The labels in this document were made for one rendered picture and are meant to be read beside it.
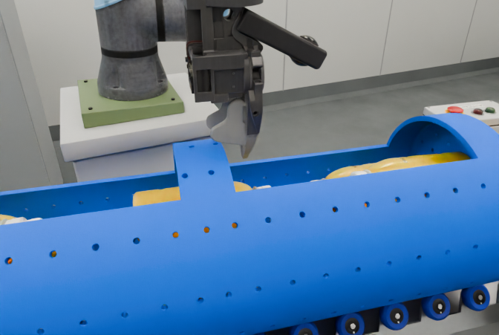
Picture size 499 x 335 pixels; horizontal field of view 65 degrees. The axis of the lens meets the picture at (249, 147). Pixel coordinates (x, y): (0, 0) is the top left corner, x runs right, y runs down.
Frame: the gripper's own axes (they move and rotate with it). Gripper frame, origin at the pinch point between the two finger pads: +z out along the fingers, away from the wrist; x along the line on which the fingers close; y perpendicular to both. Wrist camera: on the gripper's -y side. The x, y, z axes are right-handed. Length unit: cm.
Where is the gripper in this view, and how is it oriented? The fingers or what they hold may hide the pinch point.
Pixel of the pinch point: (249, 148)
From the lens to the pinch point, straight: 53.0
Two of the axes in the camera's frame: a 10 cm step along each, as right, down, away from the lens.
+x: 2.3, 4.7, -8.5
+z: 0.0, 8.7, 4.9
